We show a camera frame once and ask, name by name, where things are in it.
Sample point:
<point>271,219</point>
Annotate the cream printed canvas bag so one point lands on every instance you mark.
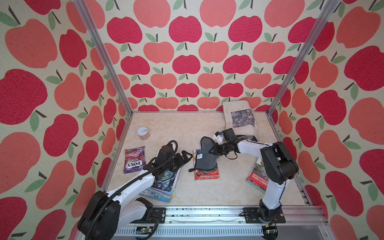
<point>240,117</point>

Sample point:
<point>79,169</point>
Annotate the purple candy bag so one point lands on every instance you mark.
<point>134,160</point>

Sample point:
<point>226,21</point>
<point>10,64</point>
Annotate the grey green microfibre cloth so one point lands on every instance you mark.
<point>206,158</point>

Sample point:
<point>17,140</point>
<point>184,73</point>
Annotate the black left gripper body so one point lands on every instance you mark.
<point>176,162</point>

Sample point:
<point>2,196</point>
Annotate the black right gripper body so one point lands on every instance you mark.
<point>221,149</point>

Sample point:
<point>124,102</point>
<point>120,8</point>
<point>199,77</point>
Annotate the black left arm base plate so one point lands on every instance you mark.
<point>158,214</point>

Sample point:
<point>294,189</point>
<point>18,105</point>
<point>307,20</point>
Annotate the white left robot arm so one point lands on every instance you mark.
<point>108,212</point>

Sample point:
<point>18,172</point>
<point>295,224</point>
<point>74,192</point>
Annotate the red green cover book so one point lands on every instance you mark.
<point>258,177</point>

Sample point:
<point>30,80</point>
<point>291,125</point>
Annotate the clear tape roll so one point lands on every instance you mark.
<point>143,133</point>

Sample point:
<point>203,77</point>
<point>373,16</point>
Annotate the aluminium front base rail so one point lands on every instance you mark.
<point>224,223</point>

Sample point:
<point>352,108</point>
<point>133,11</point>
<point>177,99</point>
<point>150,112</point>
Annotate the left rear aluminium corner post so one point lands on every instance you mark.
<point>103,53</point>

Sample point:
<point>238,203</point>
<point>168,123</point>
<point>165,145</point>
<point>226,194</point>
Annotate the right rear aluminium corner post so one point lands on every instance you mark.
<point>319,25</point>

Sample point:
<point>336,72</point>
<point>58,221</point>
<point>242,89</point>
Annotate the white book with blue vortex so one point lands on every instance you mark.
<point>166,186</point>

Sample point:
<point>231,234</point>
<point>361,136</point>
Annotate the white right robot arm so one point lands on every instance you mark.
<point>280,168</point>

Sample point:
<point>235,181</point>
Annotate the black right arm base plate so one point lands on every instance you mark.
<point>263,216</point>

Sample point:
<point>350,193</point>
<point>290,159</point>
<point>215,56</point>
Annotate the blue robot sunflower magazine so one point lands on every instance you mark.
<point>154,194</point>

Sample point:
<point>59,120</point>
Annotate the red black manga book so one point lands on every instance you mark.
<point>207,175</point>

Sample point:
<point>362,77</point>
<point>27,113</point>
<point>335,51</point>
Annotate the aluminium corner post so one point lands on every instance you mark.
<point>103,53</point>
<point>319,25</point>

